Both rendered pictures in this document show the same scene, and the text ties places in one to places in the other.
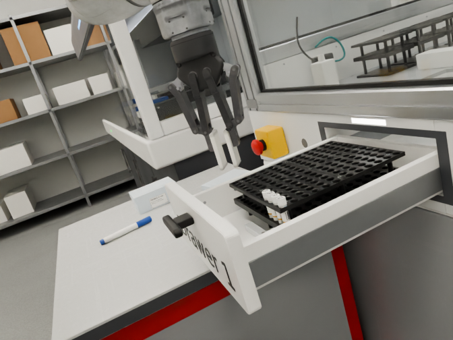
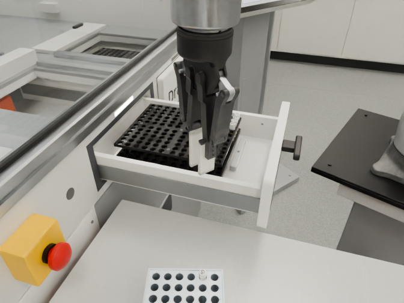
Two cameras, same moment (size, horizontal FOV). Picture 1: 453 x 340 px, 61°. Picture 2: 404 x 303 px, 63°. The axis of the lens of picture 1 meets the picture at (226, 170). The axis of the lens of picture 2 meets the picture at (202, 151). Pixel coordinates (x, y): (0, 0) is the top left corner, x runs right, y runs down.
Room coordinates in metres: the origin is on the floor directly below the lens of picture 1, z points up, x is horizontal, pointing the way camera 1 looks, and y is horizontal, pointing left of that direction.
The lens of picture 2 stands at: (1.04, 0.25, 1.28)
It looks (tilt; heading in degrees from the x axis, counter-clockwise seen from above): 36 degrees down; 215
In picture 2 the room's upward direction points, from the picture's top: straight up
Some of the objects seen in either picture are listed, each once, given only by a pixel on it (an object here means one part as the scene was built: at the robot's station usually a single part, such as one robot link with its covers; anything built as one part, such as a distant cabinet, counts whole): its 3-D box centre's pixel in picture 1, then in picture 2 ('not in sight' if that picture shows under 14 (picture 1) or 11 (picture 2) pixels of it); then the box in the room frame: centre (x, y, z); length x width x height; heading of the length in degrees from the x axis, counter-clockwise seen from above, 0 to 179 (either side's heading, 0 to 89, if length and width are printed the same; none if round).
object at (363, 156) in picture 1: (314, 186); (181, 142); (0.59, -0.13, 0.87); 0.22 x 0.18 x 0.06; 108
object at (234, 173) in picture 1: (226, 180); not in sight; (1.07, 0.01, 0.77); 0.13 x 0.09 x 0.02; 121
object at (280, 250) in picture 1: (319, 187); (178, 143); (0.59, -0.14, 0.86); 0.40 x 0.26 x 0.06; 108
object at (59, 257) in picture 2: (259, 146); (56, 255); (0.92, -0.09, 0.88); 0.04 x 0.03 x 0.04; 18
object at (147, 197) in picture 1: (154, 194); not in sight; (1.09, 0.22, 0.79); 0.13 x 0.09 x 0.05; 109
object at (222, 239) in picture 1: (203, 234); (275, 157); (0.53, 0.06, 0.87); 0.29 x 0.02 x 0.11; 18
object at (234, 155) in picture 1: (232, 146); (197, 147); (0.68, -0.02, 0.95); 0.03 x 0.01 x 0.07; 161
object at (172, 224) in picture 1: (179, 222); (291, 146); (0.52, 0.09, 0.91); 0.07 x 0.04 x 0.01; 18
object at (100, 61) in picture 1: (197, 57); not in sight; (2.36, -0.03, 1.13); 1.78 x 1.14 x 0.45; 18
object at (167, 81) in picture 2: not in sight; (180, 76); (0.33, -0.34, 0.87); 0.29 x 0.02 x 0.11; 18
